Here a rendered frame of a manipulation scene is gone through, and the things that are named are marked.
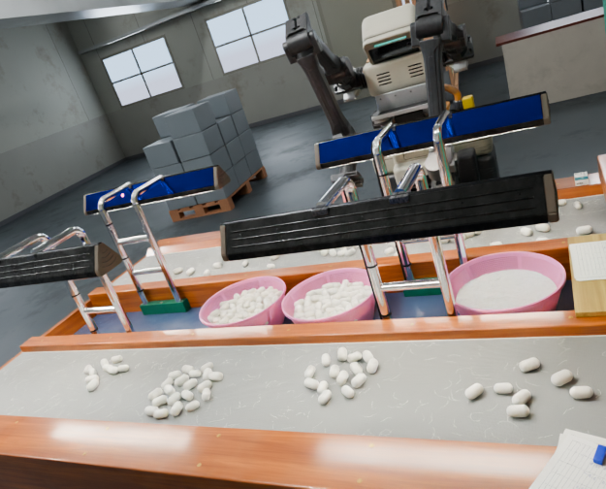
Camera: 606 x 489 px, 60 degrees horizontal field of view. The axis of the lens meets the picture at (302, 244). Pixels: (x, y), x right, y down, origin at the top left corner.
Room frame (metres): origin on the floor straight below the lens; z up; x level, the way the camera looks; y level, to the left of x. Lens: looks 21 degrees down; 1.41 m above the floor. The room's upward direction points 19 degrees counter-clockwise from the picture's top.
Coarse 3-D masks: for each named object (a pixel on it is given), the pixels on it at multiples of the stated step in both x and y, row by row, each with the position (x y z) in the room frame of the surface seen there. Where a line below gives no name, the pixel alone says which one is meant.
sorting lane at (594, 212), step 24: (576, 216) 1.28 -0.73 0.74; (600, 216) 1.24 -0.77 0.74; (480, 240) 1.33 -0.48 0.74; (504, 240) 1.29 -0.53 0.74; (528, 240) 1.24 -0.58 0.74; (144, 264) 2.12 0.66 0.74; (168, 264) 2.02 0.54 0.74; (192, 264) 1.92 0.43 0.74; (240, 264) 1.76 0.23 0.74; (264, 264) 1.68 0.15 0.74; (288, 264) 1.61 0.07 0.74; (312, 264) 1.55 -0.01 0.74
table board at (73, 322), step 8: (144, 256) 2.23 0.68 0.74; (136, 264) 2.16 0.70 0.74; (112, 280) 2.05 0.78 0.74; (88, 304) 1.90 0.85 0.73; (72, 312) 1.84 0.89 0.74; (64, 320) 1.79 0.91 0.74; (72, 320) 1.81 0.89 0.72; (80, 320) 1.84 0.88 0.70; (56, 328) 1.75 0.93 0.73; (64, 328) 1.78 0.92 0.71; (72, 328) 1.80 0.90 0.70; (48, 336) 1.72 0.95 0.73; (0, 368) 1.56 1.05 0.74
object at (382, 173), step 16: (448, 112) 1.33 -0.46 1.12; (384, 128) 1.37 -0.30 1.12; (432, 128) 1.22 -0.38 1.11; (384, 160) 1.27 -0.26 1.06; (384, 176) 1.27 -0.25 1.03; (448, 176) 1.19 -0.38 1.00; (384, 192) 1.27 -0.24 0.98; (416, 240) 1.25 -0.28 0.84; (400, 256) 1.27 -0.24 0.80; (464, 256) 1.19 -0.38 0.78; (432, 288) 1.24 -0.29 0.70
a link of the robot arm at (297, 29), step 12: (288, 24) 1.82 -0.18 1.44; (300, 24) 1.78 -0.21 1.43; (288, 36) 1.78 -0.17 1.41; (300, 36) 1.74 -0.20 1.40; (288, 48) 1.76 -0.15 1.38; (300, 48) 1.75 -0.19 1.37; (324, 48) 1.93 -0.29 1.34; (324, 60) 1.96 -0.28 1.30; (336, 60) 2.02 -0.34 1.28; (348, 60) 2.08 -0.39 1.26; (324, 72) 2.06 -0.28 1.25; (348, 72) 2.05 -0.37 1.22
